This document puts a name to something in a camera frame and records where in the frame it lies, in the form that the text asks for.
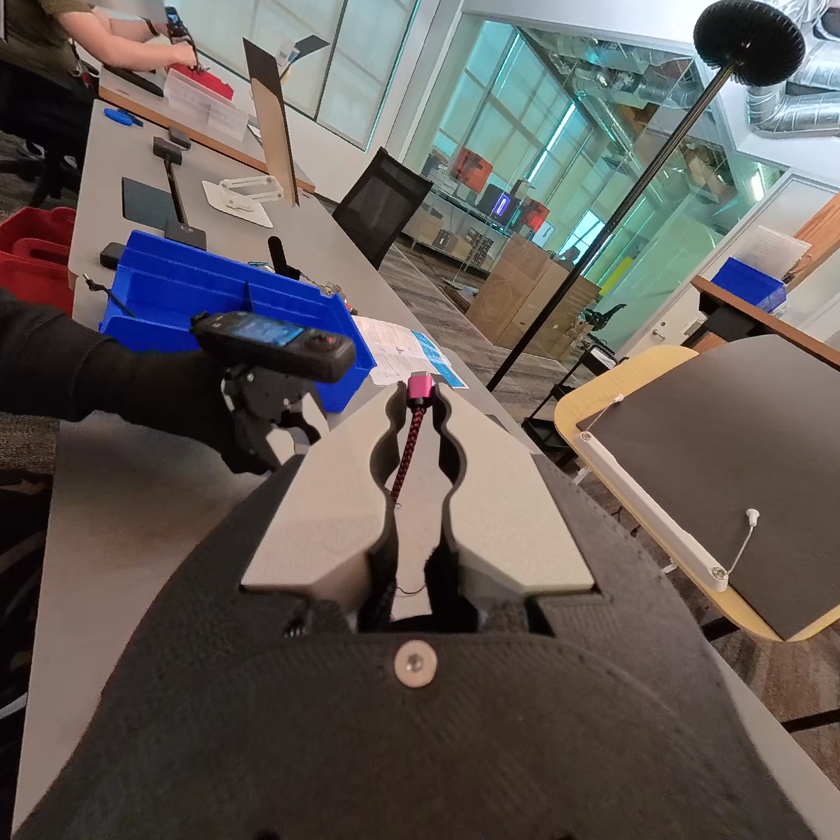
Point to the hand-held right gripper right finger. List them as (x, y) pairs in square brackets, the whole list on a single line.
[(518, 525)]

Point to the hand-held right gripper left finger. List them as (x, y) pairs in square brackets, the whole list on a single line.
[(321, 525)]

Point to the person's left hand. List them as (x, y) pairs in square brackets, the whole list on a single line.
[(177, 394)]

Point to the black metal cart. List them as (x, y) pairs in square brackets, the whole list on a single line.
[(554, 430)]

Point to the blue divided plastic bin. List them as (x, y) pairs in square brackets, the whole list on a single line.
[(170, 289)]

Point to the printed paper sheet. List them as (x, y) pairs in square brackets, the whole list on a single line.
[(394, 341)]

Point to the white adjustable stand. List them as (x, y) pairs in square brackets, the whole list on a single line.
[(233, 203)]

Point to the black office chair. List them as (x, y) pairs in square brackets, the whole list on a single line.
[(380, 203)]

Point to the black adapter box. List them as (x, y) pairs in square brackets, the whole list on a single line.
[(113, 256)]

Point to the dark grey pad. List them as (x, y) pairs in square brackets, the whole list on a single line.
[(148, 203)]

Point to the wooden table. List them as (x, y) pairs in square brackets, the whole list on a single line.
[(197, 134)]

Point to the metal storage shelf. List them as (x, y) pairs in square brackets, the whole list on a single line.
[(459, 229)]

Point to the large cardboard box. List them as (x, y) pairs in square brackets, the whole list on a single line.
[(525, 295)]

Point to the red plastic bin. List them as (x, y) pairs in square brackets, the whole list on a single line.
[(33, 226), (43, 282)]

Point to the clear plastic organiser box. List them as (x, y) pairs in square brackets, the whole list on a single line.
[(203, 111)]

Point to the small blue tool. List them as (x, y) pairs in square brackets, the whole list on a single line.
[(121, 118)]

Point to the black round-headed light pole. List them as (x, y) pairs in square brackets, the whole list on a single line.
[(748, 39)]

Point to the grey plastic bracket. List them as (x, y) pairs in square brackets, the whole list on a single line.
[(328, 287)]

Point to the silver air duct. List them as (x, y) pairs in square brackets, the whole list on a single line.
[(807, 98)]

